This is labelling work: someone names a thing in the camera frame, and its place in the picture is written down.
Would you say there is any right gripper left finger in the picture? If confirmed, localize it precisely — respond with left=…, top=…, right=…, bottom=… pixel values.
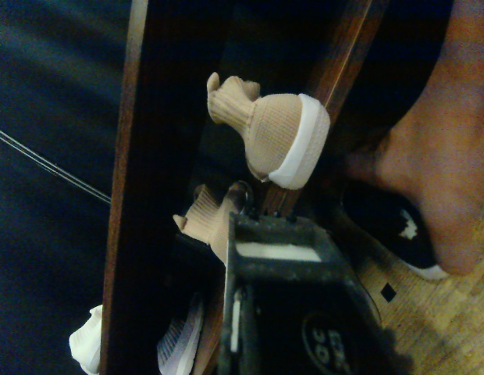
left=218, top=273, right=254, bottom=375

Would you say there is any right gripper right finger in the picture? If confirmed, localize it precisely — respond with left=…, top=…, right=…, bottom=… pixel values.
left=225, top=212, right=383, bottom=326

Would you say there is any black shoe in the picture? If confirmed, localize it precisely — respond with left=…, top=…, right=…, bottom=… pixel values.
left=341, top=183, right=450, bottom=280

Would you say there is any beige shoe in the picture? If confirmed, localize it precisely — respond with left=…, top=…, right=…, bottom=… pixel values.
left=173, top=181, right=254, bottom=267
left=206, top=72, right=331, bottom=191

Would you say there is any person's hand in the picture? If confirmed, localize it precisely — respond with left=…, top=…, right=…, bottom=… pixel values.
left=343, top=0, right=484, bottom=277

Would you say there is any lilac shoe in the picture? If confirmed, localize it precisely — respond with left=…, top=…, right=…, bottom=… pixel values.
left=155, top=292, right=206, bottom=372

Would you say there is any white shoe with red mark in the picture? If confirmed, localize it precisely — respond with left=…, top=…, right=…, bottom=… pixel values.
left=69, top=304, right=105, bottom=374

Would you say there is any brown shoe rack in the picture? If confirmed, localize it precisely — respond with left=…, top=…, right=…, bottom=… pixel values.
left=99, top=0, right=457, bottom=375

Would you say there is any curtain stand pole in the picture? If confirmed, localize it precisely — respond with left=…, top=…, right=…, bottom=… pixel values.
left=0, top=127, right=112, bottom=204

